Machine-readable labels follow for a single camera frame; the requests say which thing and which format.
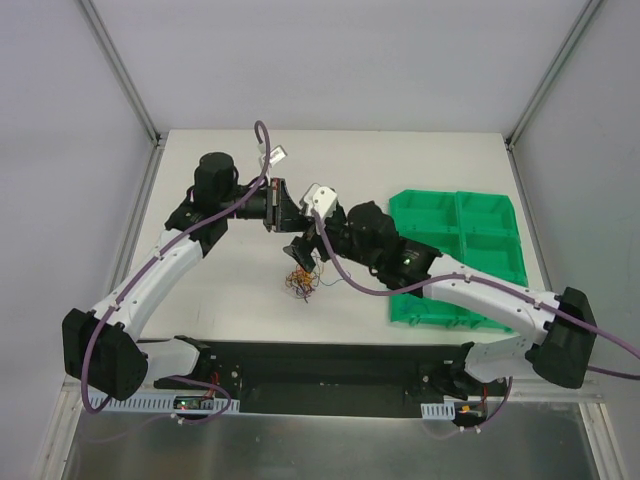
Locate left aluminium frame post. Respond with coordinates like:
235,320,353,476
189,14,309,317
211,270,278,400
74,0,162,146

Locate aluminium frame post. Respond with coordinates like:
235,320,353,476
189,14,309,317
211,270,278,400
74,0,162,146
505,0,606,152

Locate green compartment tray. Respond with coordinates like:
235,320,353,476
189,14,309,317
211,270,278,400
389,190,528,333

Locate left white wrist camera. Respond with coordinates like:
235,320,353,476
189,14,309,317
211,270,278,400
258,145,288,172

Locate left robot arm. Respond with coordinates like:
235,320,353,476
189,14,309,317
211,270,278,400
62,152,310,400

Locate multicolour wire bundle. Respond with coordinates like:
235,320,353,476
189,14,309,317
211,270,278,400
282,264,341,304

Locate right aluminium frame post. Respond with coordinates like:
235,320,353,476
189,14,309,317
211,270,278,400
505,0,606,152

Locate aluminium front rail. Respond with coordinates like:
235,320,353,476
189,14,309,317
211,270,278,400
62,374,604,416

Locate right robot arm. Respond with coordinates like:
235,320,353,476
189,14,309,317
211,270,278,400
277,202,596,399

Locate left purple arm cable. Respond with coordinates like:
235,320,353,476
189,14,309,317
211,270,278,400
79,119,274,416

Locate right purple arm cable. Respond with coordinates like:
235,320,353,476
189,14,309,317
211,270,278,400
313,209,640,441

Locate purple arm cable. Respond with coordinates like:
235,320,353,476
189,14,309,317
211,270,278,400
79,119,274,416
313,209,640,441

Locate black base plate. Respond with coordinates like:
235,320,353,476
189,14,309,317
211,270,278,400
139,337,516,416

